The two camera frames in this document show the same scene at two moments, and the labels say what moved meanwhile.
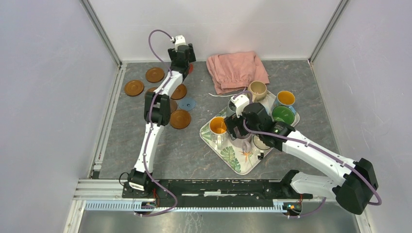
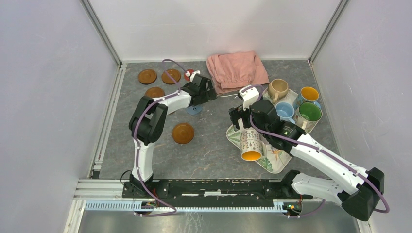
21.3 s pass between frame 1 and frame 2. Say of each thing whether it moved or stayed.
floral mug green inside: moved
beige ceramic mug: moved
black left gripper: moved
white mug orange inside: moved
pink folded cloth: stayed
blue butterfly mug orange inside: moved
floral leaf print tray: moved
